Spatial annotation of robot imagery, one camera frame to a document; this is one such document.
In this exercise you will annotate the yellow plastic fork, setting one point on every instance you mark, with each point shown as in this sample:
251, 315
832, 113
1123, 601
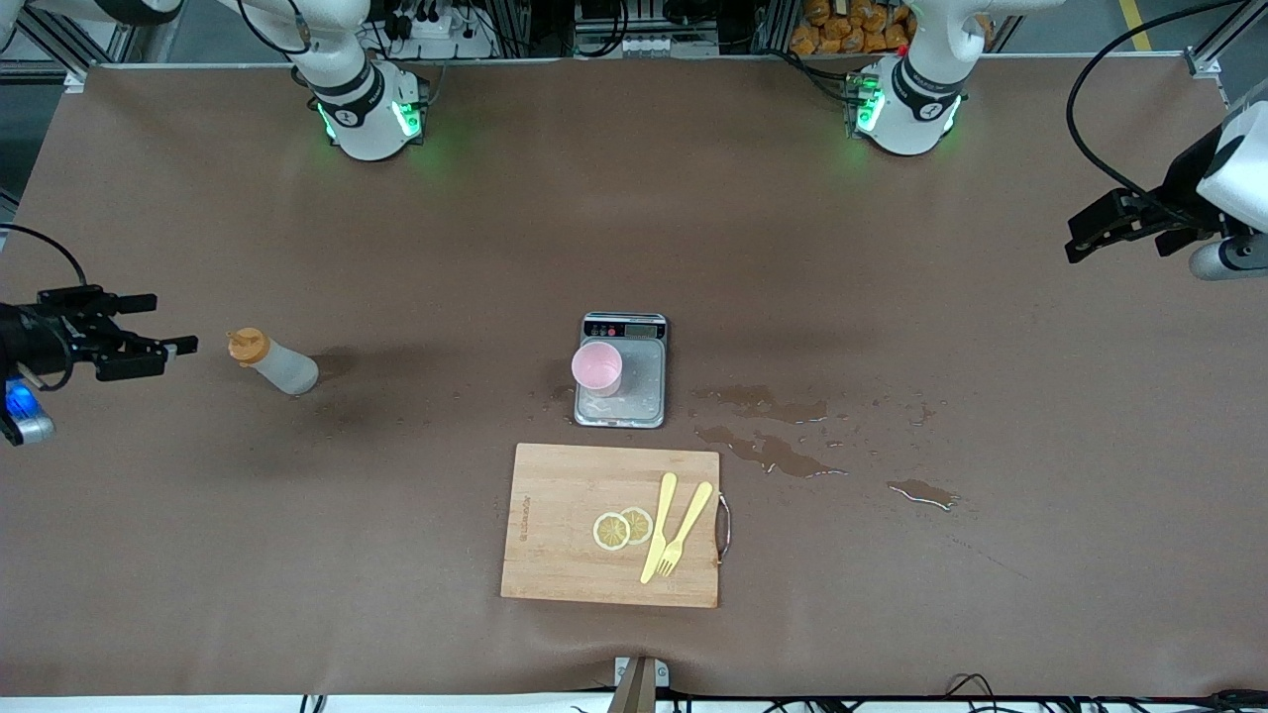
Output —
688, 520

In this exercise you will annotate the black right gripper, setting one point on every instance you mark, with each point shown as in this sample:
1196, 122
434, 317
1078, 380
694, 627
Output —
28, 337

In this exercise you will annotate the lemon slice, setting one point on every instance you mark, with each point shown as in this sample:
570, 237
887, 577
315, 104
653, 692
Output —
610, 532
639, 523

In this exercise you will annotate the orange bread rolls bag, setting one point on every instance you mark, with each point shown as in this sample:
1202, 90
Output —
842, 25

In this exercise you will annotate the yellow plastic knife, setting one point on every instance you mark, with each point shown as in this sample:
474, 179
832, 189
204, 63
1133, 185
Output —
661, 515

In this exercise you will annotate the translucent sauce bottle orange cap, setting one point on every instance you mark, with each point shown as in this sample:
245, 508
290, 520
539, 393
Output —
287, 371

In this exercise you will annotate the silver digital kitchen scale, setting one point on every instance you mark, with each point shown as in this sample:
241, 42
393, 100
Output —
644, 391

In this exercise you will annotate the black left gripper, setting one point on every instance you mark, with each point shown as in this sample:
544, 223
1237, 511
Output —
1176, 190

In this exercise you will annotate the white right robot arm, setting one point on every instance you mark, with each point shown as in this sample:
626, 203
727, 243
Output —
362, 119

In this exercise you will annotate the metal table edge bracket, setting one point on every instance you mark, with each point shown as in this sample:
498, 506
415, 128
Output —
641, 675

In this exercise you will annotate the pink plastic cup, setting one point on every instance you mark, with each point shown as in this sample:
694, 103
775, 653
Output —
597, 371

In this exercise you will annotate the white power strip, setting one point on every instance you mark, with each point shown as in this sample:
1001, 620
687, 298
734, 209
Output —
436, 30

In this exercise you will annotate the brown table mat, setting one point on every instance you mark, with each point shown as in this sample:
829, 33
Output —
297, 555

